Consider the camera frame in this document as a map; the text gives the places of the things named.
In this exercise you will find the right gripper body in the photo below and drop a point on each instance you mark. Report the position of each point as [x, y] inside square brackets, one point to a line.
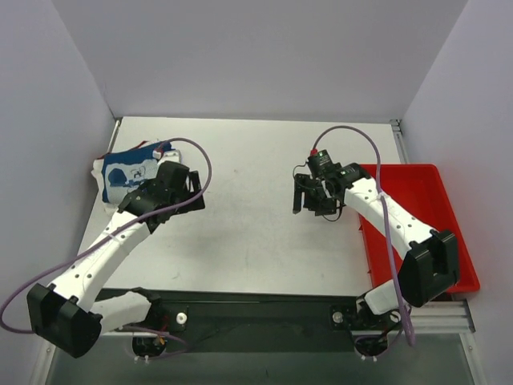
[311, 192]

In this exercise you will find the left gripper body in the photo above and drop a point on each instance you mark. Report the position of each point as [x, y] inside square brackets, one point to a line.
[191, 190]

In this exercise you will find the blue printed t-shirt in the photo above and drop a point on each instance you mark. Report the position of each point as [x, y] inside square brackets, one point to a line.
[128, 176]

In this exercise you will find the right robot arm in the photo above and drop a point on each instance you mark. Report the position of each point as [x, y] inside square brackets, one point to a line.
[430, 260]

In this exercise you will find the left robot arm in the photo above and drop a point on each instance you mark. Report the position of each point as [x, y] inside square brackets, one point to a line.
[67, 312]

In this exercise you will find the folded white t-shirt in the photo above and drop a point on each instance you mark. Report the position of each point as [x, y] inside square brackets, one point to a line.
[104, 188]

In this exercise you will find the red plastic bin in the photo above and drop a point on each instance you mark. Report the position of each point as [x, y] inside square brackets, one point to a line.
[419, 189]

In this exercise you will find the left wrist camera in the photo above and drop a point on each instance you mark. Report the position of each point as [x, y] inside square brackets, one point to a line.
[174, 155]

